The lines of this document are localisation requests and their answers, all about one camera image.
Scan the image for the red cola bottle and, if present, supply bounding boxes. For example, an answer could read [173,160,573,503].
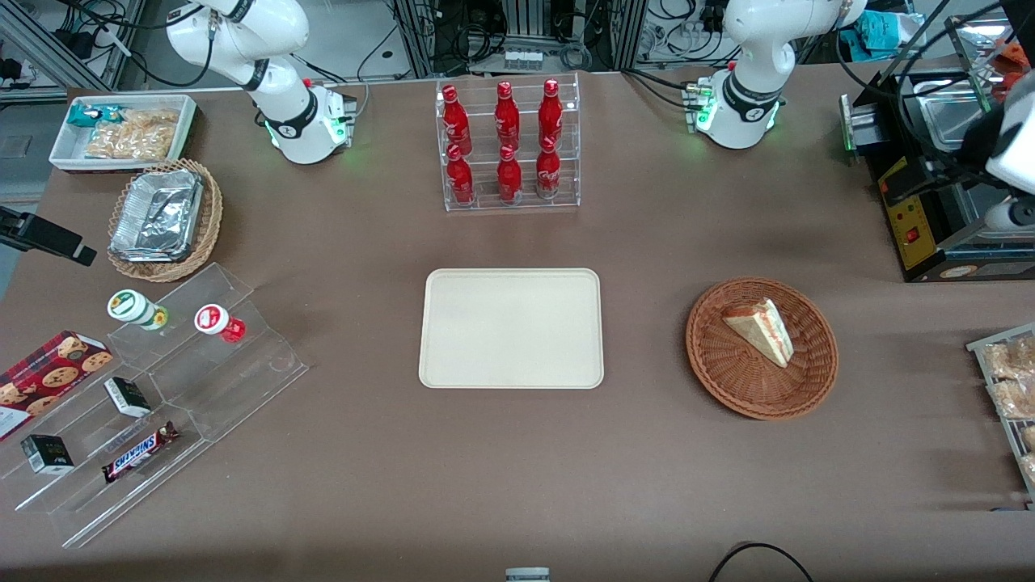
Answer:
[535,137,562,200]
[446,145,476,205]
[496,145,524,203]
[494,81,522,153]
[538,78,564,150]
[441,85,473,156]

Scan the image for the green capped yoghurt bottle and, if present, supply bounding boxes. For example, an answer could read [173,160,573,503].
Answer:
[107,289,170,331]

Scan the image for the orange packet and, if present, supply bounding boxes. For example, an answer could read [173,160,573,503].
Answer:
[990,36,1035,91]

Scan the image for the black cable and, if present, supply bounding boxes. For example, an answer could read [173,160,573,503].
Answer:
[708,541,815,582]

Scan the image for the aluminium frame with cables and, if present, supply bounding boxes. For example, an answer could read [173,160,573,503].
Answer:
[387,0,649,75]

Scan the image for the white rectangular snack bin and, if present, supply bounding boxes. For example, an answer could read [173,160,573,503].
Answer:
[49,94,200,175]

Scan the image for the triangle sandwich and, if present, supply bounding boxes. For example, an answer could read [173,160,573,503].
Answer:
[721,297,796,369]

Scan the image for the oval tan wicker basket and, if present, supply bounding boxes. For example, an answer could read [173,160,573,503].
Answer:
[107,158,225,284]

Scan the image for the teal plastic bag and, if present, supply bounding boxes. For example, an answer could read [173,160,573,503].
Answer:
[839,8,916,63]

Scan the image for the black tray sealing machine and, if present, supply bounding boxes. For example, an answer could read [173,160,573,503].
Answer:
[839,15,1035,283]

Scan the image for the clear acrylic bottle rack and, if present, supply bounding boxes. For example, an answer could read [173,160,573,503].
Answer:
[436,73,582,213]

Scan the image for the small black box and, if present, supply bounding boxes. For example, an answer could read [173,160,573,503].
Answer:
[20,434,76,475]
[103,376,153,420]

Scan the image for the clear bag of crackers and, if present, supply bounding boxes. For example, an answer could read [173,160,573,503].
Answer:
[84,108,181,161]

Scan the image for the teal snack packet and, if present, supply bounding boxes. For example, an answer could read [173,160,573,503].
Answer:
[66,103,124,129]

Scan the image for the cream plastic tray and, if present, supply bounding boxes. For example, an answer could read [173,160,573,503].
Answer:
[418,268,606,390]

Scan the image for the clear acrylic stepped shelf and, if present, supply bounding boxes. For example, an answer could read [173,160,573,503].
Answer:
[0,262,311,550]

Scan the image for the round brown wicker basket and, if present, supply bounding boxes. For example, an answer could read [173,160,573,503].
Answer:
[685,277,840,421]

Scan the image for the metal food tray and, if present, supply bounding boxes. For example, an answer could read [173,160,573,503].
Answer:
[912,75,997,152]

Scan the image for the red plaid cookie box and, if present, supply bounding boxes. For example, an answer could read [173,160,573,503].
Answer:
[0,329,115,442]

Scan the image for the stacked aluminium foil containers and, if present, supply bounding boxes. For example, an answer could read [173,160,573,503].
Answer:
[108,167,205,264]

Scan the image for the snickers chocolate bar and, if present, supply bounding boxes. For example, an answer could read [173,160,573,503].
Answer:
[101,421,180,485]

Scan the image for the red capped yoghurt bottle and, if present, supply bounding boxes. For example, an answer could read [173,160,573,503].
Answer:
[194,303,247,344]

